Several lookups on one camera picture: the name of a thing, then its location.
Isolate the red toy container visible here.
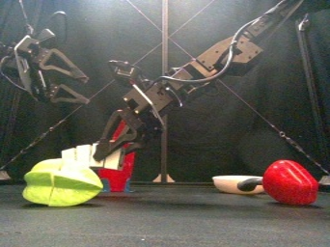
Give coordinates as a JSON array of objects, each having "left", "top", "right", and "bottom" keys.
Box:
[{"left": 97, "top": 119, "right": 138, "bottom": 193}]

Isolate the red toy bell pepper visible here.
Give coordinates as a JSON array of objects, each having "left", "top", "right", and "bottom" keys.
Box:
[{"left": 262, "top": 159, "right": 321, "bottom": 206}]

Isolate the plain diagonal brace wire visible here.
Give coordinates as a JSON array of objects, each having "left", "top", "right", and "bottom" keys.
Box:
[{"left": 0, "top": 0, "right": 217, "bottom": 171}]

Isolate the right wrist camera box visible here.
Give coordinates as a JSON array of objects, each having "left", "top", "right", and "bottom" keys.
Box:
[{"left": 107, "top": 59, "right": 145, "bottom": 87}]

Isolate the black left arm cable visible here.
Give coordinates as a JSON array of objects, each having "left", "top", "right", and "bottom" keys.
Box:
[{"left": 49, "top": 11, "right": 70, "bottom": 43}]

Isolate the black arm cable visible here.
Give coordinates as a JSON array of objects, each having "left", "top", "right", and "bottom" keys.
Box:
[
  {"left": 151, "top": 13, "right": 281, "bottom": 86},
  {"left": 49, "top": 11, "right": 70, "bottom": 43}
]

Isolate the horizontal frame base bar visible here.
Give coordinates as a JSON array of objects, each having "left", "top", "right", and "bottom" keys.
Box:
[{"left": 129, "top": 181, "right": 217, "bottom": 186}]

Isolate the vertical metal frame pole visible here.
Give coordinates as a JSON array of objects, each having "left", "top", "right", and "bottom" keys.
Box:
[{"left": 151, "top": 0, "right": 177, "bottom": 184}]

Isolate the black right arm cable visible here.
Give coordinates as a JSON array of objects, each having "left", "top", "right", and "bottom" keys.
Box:
[{"left": 151, "top": 13, "right": 281, "bottom": 86}]

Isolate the white toy pan black handle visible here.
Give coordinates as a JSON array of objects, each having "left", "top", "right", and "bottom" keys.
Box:
[{"left": 212, "top": 175, "right": 268, "bottom": 196}]

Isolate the black slanted frame strut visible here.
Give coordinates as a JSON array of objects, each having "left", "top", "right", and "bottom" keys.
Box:
[{"left": 296, "top": 13, "right": 329, "bottom": 163}]

